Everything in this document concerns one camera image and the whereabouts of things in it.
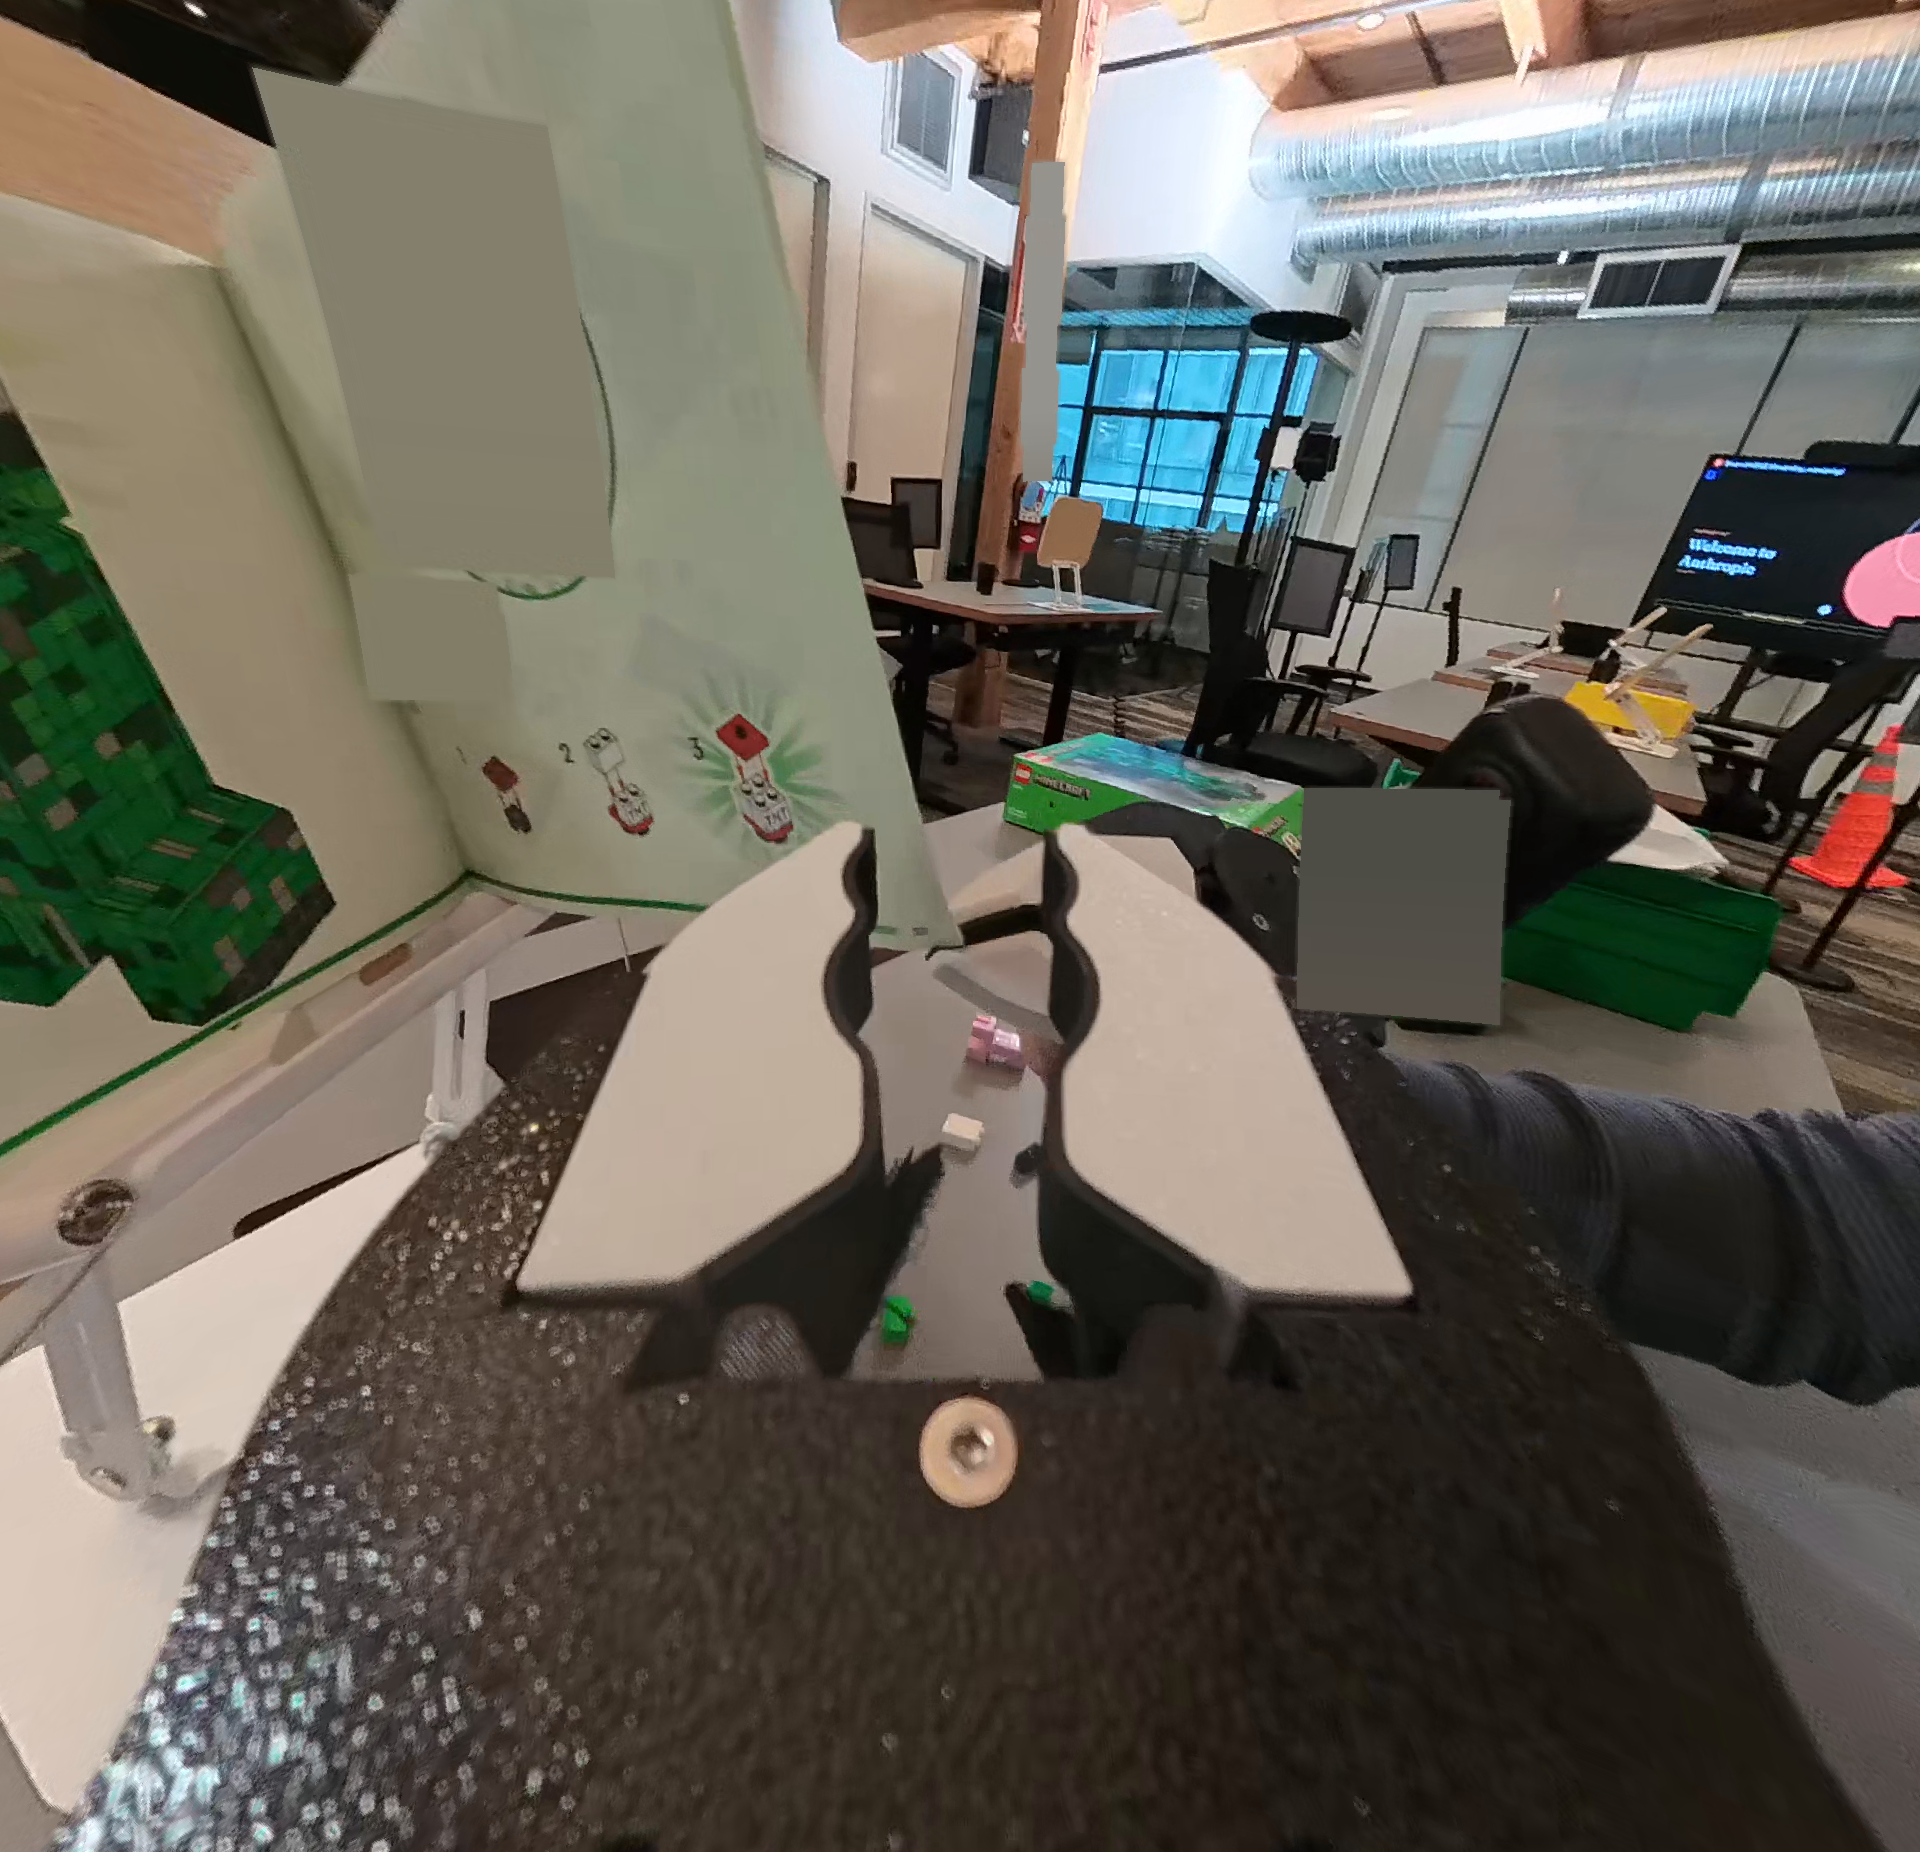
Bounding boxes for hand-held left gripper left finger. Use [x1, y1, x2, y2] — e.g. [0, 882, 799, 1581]
[517, 824, 887, 1381]

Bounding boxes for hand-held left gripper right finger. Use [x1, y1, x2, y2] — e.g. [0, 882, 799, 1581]
[1036, 827, 1416, 1386]

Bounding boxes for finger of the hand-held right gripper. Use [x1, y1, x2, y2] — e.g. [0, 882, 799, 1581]
[931, 937, 1060, 1029]

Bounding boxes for person's right forearm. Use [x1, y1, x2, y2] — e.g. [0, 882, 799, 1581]
[1396, 1057, 1920, 1412]

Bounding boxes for grey desk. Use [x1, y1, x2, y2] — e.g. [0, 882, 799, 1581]
[480, 803, 1848, 1389]

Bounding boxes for yellow toy part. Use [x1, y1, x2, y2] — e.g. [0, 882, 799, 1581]
[1563, 682, 1698, 742]

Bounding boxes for white crumpled paper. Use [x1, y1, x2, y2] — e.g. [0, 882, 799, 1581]
[1611, 809, 1741, 882]

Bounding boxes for grey table with wooden edge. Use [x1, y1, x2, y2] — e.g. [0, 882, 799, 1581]
[1326, 637, 1713, 817]

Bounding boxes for green plastic crate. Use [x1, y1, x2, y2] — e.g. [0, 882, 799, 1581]
[1499, 854, 1784, 1037]

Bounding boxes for green toy set box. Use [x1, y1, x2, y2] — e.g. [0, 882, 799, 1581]
[1008, 735, 1304, 852]

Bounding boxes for black office chair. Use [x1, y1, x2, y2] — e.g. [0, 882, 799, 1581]
[1186, 562, 1374, 790]
[1686, 652, 1898, 839]

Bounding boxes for orange traffic cone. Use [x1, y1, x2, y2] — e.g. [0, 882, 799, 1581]
[1787, 724, 1914, 893]

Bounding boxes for large display screen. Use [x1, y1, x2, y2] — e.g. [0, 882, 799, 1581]
[1632, 440, 1920, 656]

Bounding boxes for black monitor on stand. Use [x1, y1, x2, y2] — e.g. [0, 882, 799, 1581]
[1272, 535, 1359, 640]

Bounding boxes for instruction page on wooden board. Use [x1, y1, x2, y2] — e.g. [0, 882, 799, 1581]
[0, 0, 961, 1133]

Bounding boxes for small board on stand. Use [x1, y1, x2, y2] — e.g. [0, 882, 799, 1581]
[1036, 498, 1109, 613]

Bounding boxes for white metal stand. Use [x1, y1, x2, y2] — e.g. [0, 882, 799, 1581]
[0, 893, 632, 1808]

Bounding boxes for black floor lamp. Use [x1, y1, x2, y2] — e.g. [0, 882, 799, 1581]
[1247, 307, 1359, 564]

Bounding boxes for wooden post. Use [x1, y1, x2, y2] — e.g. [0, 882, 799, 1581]
[959, 0, 1104, 731]

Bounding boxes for silver ventilation duct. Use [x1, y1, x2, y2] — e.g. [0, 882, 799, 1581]
[1290, 156, 1920, 283]
[1251, 60, 1920, 204]

